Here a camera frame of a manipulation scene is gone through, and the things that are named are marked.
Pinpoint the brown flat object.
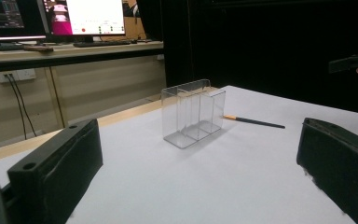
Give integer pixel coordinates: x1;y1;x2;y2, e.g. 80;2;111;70
22;45;55;53

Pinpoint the wooden table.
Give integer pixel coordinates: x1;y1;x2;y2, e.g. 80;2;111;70
0;87;219;166

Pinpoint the black power cable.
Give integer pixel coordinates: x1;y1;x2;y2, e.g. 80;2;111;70
8;73;38;138
3;73;28;141

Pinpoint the white wall socket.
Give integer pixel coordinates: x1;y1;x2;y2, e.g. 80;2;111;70
0;68;37;84

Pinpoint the clear acrylic organizer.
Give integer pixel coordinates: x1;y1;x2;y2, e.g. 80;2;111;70
160;78;227;149

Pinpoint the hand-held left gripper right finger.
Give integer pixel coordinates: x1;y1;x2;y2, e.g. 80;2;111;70
296;117;358;224

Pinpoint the black curtain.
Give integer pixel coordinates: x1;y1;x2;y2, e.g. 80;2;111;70
135;0;358;117

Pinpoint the black keyboard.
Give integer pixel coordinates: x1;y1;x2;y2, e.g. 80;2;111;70
73;39;138;49

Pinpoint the black pencil with orange end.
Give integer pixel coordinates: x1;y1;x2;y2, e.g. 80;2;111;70
223;115;286;130

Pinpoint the white screen monitor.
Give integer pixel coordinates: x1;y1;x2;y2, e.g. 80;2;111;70
38;0;127;43

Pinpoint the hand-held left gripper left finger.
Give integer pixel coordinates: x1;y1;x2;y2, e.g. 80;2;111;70
7;119;104;224

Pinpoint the dark screen monitor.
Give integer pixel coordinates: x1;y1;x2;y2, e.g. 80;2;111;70
0;0;49;48

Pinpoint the cardboard box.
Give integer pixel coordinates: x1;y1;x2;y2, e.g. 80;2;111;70
121;0;147;40

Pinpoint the wooden desk with dark edge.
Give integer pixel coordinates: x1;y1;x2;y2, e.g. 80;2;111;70
0;40;165;75

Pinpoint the white table sheet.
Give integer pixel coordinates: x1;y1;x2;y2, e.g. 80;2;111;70
0;85;358;224

